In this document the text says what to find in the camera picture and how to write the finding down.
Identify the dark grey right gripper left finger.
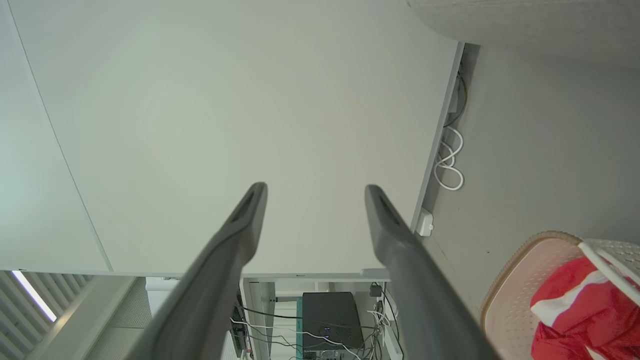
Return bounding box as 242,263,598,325
125,182,269,360

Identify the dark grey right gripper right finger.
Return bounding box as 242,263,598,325
364,184,501,360

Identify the red jersey with white trim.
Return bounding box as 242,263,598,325
529,256,640,360

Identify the grey fabric sofa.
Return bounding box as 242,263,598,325
406,0,640,68

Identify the small white outlet box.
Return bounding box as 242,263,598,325
415,207,434,237

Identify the black computer box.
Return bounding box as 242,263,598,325
301,292,365,352

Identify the cream perforated laundry basket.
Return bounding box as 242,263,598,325
479,230,640,360

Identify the long ceiling light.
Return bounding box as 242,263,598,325
11,270,58,323

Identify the large white partition panel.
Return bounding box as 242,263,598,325
7,0,466,278

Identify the white desk frame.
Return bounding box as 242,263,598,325
239,269,404,360

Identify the white cable over computer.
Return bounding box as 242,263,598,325
230,316,362,360

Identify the white looped cable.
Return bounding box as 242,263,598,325
433,125,465,192

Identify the thin dark cable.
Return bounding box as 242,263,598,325
444,70,469,129

